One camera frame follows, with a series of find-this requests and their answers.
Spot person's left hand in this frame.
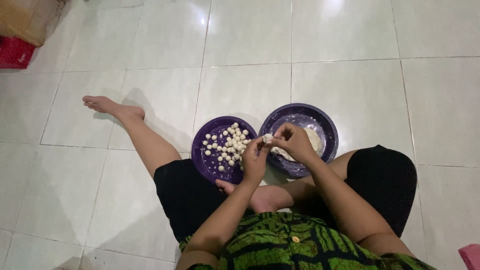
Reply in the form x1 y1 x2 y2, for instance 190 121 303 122
240 136 272 184

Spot person's right hand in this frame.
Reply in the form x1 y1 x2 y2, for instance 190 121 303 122
271 122 319 164

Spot white dough lump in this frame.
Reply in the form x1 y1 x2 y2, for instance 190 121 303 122
270 127 323 163

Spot purple plastic bowl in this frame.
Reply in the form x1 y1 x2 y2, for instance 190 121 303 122
258 103 339 178

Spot heap of white dough balls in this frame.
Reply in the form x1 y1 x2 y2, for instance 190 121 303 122
202 122 251 172

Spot purple plastic plate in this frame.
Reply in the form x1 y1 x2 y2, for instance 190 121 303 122
191 116 259 185

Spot person's right leg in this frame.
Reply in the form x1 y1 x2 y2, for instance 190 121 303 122
215 149 359 214

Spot person's leg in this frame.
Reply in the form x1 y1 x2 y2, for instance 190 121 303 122
82 95 183 179
215 149 359 214

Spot black shorts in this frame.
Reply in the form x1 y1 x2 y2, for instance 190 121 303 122
153 145 418 243

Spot green patterned shirt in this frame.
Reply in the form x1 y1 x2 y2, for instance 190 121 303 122
179 211 437 270

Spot person's left leg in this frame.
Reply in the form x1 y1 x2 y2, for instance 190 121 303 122
82 95 183 179

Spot pink object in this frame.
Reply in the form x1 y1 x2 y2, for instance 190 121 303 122
458 244 480 270

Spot red plastic crate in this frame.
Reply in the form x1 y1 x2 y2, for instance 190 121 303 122
0 35 37 70

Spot brown cardboard box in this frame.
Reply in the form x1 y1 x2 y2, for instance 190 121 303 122
0 0 67 47

